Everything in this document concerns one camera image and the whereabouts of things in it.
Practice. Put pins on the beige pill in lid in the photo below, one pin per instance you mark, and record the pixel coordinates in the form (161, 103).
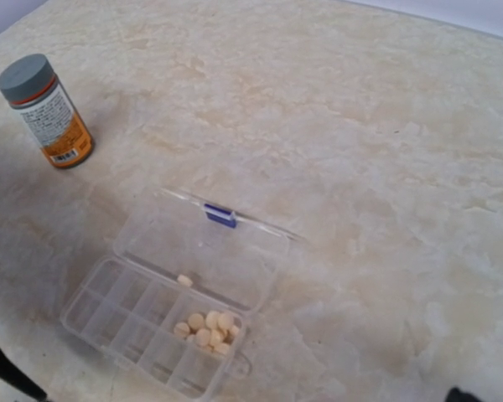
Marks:
(184, 280)

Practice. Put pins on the pile of beige pills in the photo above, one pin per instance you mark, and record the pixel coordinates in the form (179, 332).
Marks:
(214, 331)

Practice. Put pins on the clear plastic pill organizer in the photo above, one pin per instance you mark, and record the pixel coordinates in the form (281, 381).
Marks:
(127, 305)

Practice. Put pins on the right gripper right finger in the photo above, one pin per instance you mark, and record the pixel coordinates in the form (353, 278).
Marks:
(458, 395)

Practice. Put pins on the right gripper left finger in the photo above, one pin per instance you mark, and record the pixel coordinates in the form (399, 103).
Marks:
(15, 377)

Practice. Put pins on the orange pill bottle grey cap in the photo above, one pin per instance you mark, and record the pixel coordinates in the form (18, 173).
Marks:
(34, 91)

